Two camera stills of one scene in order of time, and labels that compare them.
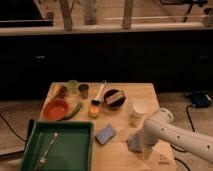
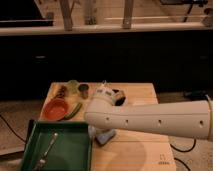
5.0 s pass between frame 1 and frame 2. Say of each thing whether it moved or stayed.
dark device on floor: stayed
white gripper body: moved
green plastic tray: stayed
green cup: stayed
